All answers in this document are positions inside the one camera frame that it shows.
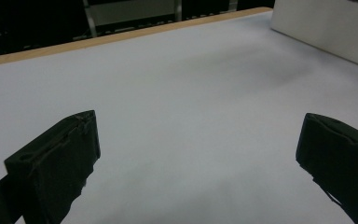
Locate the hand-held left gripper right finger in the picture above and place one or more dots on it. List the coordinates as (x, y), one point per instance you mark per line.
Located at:
(341, 161)

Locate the white plastic bin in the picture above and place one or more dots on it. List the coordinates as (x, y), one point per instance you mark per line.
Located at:
(329, 28)

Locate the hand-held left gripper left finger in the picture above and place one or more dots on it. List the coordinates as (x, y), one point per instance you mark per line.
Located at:
(56, 168)

